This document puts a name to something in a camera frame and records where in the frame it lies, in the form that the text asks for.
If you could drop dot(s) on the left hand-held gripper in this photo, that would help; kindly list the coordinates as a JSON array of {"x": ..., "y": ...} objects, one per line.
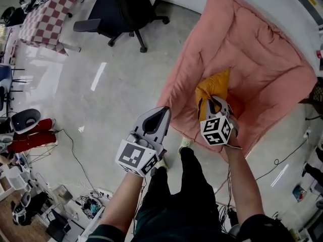
[{"x": 131, "y": 155}]

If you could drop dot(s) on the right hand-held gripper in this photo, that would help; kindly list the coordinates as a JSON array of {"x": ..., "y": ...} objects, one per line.
[{"x": 215, "y": 131}]

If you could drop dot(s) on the yellow pillow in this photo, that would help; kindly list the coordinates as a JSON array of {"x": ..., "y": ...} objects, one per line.
[{"x": 214, "y": 86}]

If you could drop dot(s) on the pink padded seat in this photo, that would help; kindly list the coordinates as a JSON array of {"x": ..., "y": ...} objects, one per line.
[{"x": 252, "y": 59}]

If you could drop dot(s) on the person's left forearm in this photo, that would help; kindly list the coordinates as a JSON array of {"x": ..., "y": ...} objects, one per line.
[{"x": 123, "y": 200}]

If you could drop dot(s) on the person's right forearm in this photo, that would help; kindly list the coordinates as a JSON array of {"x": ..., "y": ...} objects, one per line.
[{"x": 243, "y": 180}]

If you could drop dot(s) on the person's right pale shoe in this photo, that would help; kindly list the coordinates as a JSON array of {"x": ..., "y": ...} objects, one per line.
[{"x": 184, "y": 143}]

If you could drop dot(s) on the person's pale shoe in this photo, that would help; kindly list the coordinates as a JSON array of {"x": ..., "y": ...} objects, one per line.
[
  {"x": 161, "y": 164},
  {"x": 184, "y": 143}
]

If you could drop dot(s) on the person's left pale shoe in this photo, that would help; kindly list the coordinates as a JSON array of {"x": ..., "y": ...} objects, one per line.
[{"x": 161, "y": 164}]

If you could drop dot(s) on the person's black trousers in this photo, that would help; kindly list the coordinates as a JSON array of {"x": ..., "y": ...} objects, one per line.
[{"x": 181, "y": 200}]

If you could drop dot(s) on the white power strip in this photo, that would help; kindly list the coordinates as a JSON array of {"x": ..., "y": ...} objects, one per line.
[{"x": 105, "y": 193}]

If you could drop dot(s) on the black office chair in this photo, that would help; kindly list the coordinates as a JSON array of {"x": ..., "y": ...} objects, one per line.
[{"x": 121, "y": 9}]

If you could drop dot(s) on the colourful booklet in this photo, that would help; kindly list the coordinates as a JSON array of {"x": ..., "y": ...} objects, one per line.
[{"x": 299, "y": 193}]

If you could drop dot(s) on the red padded cushion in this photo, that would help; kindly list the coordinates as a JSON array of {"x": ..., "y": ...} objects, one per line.
[{"x": 32, "y": 140}]

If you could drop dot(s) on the person's dark shirt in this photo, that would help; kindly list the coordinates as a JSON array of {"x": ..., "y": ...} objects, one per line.
[{"x": 262, "y": 229}]

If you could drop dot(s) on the grey round shell chair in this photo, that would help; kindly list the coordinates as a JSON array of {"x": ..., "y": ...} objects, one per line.
[{"x": 25, "y": 121}]

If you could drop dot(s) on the red checkered tablecloth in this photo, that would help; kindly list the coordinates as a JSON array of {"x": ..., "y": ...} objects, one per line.
[{"x": 48, "y": 21}]

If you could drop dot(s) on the blue chair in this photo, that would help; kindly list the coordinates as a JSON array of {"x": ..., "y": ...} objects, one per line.
[{"x": 5, "y": 79}]

